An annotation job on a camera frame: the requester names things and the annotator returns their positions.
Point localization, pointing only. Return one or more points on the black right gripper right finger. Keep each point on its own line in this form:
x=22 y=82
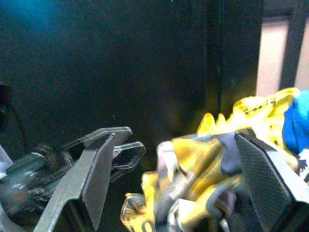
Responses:
x=270 y=183

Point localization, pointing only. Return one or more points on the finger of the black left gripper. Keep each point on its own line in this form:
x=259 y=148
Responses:
x=96 y=136
x=130 y=145

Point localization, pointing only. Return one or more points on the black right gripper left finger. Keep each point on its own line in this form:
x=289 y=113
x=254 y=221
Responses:
x=79 y=183

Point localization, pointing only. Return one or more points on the yellow grey plaid shirt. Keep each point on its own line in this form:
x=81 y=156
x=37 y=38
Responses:
x=193 y=154

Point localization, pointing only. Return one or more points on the blue cloth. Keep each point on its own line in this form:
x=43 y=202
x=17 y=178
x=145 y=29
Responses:
x=297 y=125

